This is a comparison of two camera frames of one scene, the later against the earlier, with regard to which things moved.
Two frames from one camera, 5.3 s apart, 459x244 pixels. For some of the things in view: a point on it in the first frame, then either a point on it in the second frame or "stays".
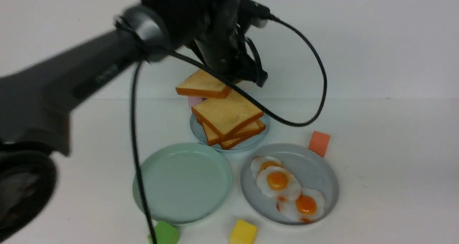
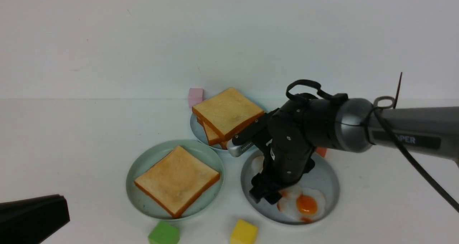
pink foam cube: x=193 y=100 stays
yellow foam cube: x=244 y=233 stays
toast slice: x=202 y=83 → x=176 y=181
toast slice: x=227 y=116 stays
